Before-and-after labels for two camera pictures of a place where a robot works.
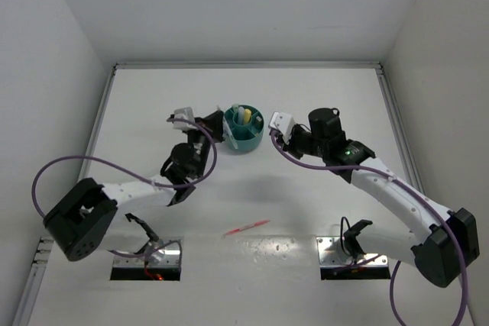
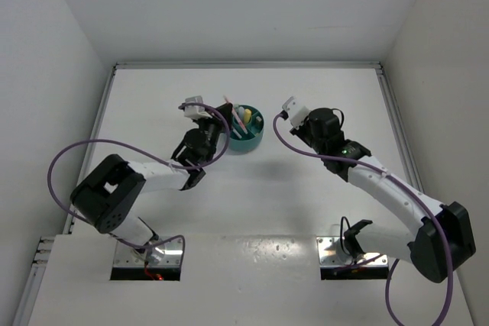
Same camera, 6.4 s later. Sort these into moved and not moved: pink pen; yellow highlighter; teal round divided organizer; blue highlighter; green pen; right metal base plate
Moved: green pen; pink pen
Not moved: teal round divided organizer; right metal base plate; yellow highlighter; blue highlighter
